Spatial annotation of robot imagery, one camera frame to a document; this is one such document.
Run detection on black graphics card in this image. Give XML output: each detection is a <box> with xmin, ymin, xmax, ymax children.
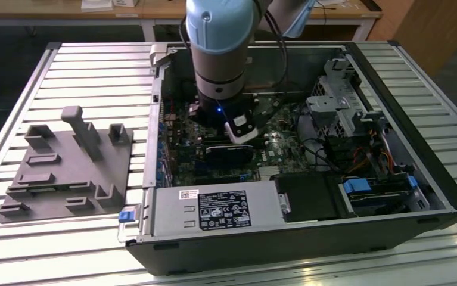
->
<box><xmin>201</xmin><ymin>143</ymin><xmax>257</xmax><ymax>167</ymax></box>

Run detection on green motherboard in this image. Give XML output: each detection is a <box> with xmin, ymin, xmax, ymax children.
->
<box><xmin>163</xmin><ymin>94</ymin><xmax>321</xmax><ymax>187</ymax></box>

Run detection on small silver heatsink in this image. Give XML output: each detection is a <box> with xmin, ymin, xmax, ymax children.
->
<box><xmin>259</xmin><ymin>166</ymin><xmax>281</xmax><ymax>180</ymax></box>

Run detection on gray metal disk bay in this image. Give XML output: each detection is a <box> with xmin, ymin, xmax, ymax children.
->
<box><xmin>304</xmin><ymin>57</ymin><xmax>391</xmax><ymax>139</ymax></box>

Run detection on silver power supply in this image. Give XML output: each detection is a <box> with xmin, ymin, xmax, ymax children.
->
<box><xmin>148</xmin><ymin>180</ymin><xmax>293</xmax><ymax>240</ymax></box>

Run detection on black plastic shroud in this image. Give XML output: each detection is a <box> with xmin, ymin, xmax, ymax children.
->
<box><xmin>273</xmin><ymin>172</ymin><xmax>351</xmax><ymax>223</ymax></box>

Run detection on gray parts rack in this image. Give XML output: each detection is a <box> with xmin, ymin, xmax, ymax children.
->
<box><xmin>0</xmin><ymin>105</ymin><xmax>135</xmax><ymax>225</ymax></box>

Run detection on blue case latch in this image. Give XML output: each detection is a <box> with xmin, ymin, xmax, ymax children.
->
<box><xmin>117</xmin><ymin>208</ymin><xmax>139</xmax><ymax>223</ymax></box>

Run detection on blue disk carrier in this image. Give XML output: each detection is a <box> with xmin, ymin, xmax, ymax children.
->
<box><xmin>341</xmin><ymin>176</ymin><xmax>373</xmax><ymax>196</ymax></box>

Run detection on white box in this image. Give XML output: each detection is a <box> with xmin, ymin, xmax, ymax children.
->
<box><xmin>80</xmin><ymin>0</ymin><xmax>115</xmax><ymax>13</ymax></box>

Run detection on black PC case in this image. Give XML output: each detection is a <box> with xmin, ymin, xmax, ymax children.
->
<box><xmin>124</xmin><ymin>41</ymin><xmax>457</xmax><ymax>276</ymax></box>

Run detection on wooden desk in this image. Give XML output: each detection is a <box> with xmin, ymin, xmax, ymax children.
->
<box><xmin>0</xmin><ymin>0</ymin><xmax>384</xmax><ymax>42</ymax></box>

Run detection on wooden cabinet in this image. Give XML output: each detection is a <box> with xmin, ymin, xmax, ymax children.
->
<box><xmin>369</xmin><ymin>0</ymin><xmax>457</xmax><ymax>79</ymax></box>

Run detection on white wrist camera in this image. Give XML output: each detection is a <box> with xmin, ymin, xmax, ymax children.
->
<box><xmin>224</xmin><ymin>114</ymin><xmax>261</xmax><ymax>145</ymax></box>

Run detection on silver case handle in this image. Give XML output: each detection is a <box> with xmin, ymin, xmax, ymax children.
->
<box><xmin>148</xmin><ymin>44</ymin><xmax>179</xmax><ymax>68</ymax></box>

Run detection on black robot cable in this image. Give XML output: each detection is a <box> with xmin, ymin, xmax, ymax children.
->
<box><xmin>252</xmin><ymin>0</ymin><xmax>289</xmax><ymax>94</ymax></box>

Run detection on black wire bundle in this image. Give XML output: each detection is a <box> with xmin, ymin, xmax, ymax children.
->
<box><xmin>300</xmin><ymin>138</ymin><xmax>349</xmax><ymax>173</ymax></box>

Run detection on orange and yellow wires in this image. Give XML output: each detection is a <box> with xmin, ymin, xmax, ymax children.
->
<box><xmin>347</xmin><ymin>148</ymin><xmax>397</xmax><ymax>174</ymax></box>

